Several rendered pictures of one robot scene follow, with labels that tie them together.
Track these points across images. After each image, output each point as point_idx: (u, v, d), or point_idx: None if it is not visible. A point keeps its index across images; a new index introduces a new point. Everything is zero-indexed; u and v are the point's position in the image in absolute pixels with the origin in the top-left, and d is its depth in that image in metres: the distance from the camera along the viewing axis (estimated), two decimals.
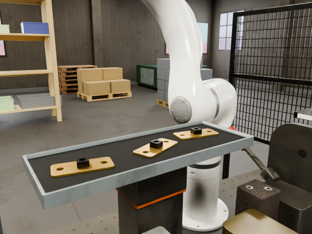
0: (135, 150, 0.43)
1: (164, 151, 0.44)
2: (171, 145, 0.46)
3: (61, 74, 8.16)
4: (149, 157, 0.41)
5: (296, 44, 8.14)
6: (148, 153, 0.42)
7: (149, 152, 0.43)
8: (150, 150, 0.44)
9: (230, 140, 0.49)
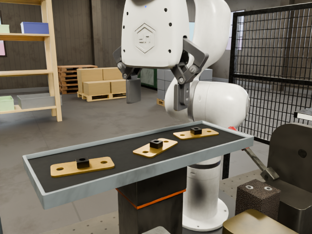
0: (135, 150, 0.43)
1: (164, 151, 0.44)
2: (171, 145, 0.46)
3: (61, 74, 8.16)
4: (149, 157, 0.41)
5: (296, 44, 8.14)
6: (148, 153, 0.42)
7: (149, 152, 0.43)
8: (150, 150, 0.44)
9: (230, 140, 0.49)
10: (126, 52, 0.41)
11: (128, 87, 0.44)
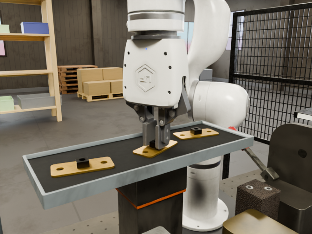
0: (135, 150, 0.43)
1: (164, 151, 0.44)
2: (171, 145, 0.46)
3: (61, 74, 8.16)
4: (149, 157, 0.41)
5: (296, 44, 8.14)
6: (148, 153, 0.42)
7: (149, 152, 0.43)
8: (150, 150, 0.44)
9: (230, 140, 0.49)
10: (127, 89, 0.43)
11: (145, 130, 0.44)
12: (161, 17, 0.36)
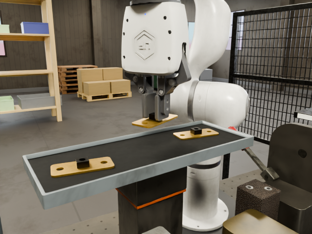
0: (134, 121, 0.42)
1: (164, 122, 0.43)
2: (171, 118, 0.45)
3: (61, 74, 8.16)
4: (148, 126, 0.40)
5: (296, 44, 8.14)
6: (147, 124, 0.41)
7: (148, 123, 0.42)
8: (150, 121, 0.43)
9: (230, 140, 0.49)
10: (126, 59, 0.42)
11: (144, 101, 0.43)
12: None
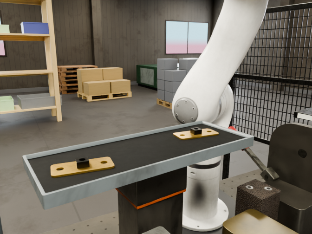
0: None
1: None
2: None
3: (61, 74, 8.16)
4: None
5: (296, 44, 8.14)
6: None
7: None
8: None
9: (230, 140, 0.49)
10: None
11: None
12: None
